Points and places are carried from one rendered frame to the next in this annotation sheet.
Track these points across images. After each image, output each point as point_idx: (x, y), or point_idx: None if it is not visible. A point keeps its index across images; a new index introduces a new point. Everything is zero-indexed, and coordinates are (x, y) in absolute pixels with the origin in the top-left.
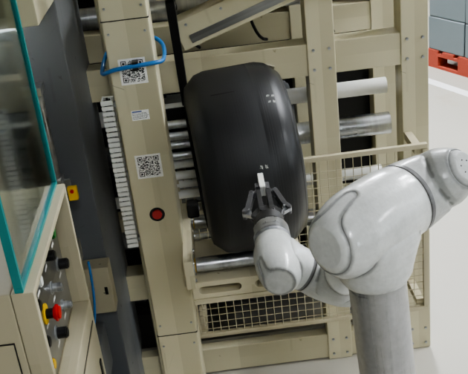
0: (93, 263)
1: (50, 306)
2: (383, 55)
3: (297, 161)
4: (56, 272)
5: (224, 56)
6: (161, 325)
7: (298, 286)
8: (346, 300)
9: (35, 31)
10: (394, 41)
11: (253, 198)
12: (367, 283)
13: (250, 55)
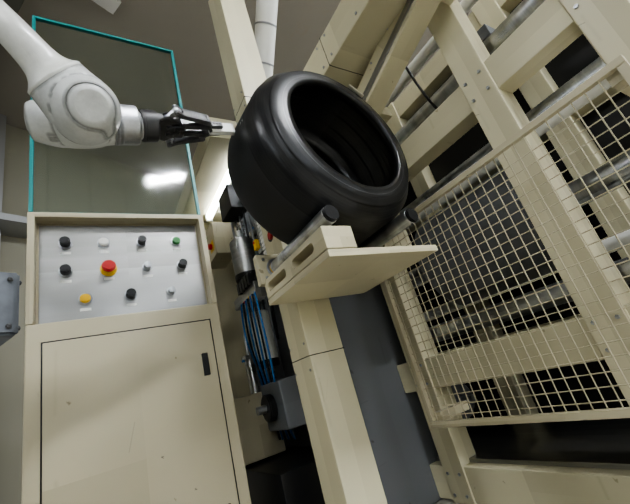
0: None
1: (129, 273)
2: (544, 30)
3: (262, 100)
4: (173, 267)
5: (405, 140)
6: (290, 349)
7: (54, 126)
8: (44, 105)
9: None
10: (549, 6)
11: (201, 137)
12: None
13: (421, 127)
